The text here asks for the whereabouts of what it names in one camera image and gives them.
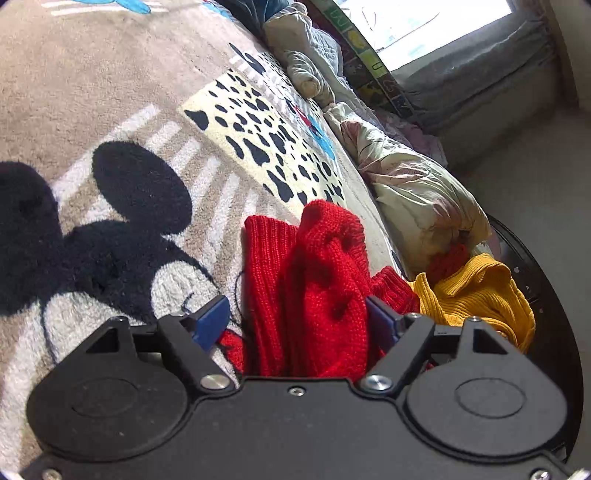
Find grey curtain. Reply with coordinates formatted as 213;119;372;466
392;9;560;136

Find cream quilt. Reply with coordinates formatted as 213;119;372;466
323;102;493;278

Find yellow knit sweater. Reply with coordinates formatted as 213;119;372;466
409;253;536;354

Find red knit sweater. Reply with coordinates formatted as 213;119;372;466
217;199;421;380

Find black round object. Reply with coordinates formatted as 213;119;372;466
487;216;583;462

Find red cloth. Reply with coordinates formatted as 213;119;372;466
427;244;472;283

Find cream padded jacket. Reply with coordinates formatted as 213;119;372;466
263;2;345;109

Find window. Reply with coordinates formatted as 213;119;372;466
332;0;516;71

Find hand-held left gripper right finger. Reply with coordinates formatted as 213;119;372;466
360;295;509;396

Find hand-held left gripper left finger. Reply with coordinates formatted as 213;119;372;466
85;295;236;394

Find colourful alphabet panel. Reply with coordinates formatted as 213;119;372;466
309;0;417;121

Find printed cartoon blanket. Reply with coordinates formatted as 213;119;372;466
0;0;408;476

